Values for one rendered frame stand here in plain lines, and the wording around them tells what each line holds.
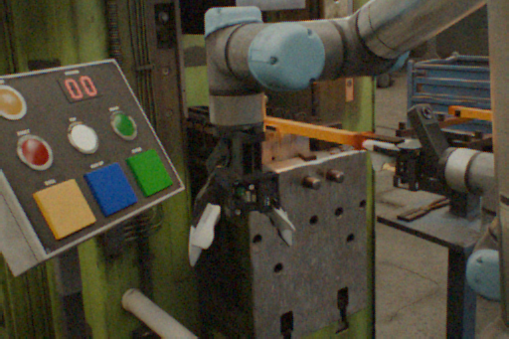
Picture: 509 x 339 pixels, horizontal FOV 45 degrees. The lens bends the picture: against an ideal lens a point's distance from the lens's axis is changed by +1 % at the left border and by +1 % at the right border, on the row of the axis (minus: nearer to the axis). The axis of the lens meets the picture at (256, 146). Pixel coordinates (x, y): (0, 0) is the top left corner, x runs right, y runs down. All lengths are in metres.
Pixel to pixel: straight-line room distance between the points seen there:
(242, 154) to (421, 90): 4.66
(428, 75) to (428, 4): 4.68
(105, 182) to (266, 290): 0.59
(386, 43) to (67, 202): 0.52
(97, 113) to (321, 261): 0.73
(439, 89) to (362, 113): 3.47
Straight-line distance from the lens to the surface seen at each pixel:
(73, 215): 0.95
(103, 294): 1.48
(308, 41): 0.68
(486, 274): 0.95
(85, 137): 1.03
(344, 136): 1.29
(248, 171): 0.80
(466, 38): 10.23
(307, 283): 1.55
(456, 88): 5.22
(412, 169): 1.15
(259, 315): 1.48
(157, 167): 1.10
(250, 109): 0.79
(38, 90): 1.03
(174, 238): 1.52
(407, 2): 0.67
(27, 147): 0.96
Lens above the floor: 1.30
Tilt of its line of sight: 14 degrees down
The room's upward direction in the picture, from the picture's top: 3 degrees counter-clockwise
